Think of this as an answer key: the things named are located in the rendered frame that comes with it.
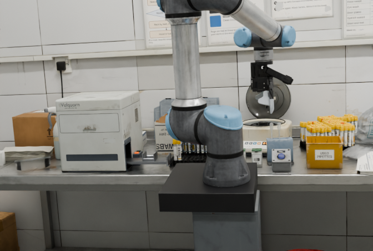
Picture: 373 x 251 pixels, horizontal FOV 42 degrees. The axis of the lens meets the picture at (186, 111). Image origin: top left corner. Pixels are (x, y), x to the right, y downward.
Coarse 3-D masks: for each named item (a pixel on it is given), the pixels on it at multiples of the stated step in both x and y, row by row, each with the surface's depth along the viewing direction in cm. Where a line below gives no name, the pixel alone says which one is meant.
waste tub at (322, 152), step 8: (312, 136) 196; (320, 136) 195; (328, 136) 194; (336, 136) 194; (312, 144) 184; (320, 144) 183; (328, 144) 182; (336, 144) 182; (312, 152) 184; (320, 152) 183; (328, 152) 183; (336, 152) 182; (312, 160) 185; (320, 160) 184; (328, 160) 183; (336, 160) 183; (312, 168) 185; (320, 168) 184; (328, 168) 184; (336, 168) 183
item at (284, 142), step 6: (270, 138) 196; (276, 138) 195; (282, 138) 194; (288, 138) 194; (270, 144) 193; (276, 144) 193; (282, 144) 193; (288, 144) 193; (270, 150) 194; (270, 156) 194; (270, 162) 194
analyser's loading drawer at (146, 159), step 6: (144, 156) 197; (150, 156) 199; (156, 156) 197; (168, 156) 194; (132, 162) 195; (138, 162) 195; (144, 162) 194; (150, 162) 194; (156, 162) 193; (162, 162) 193; (168, 162) 193
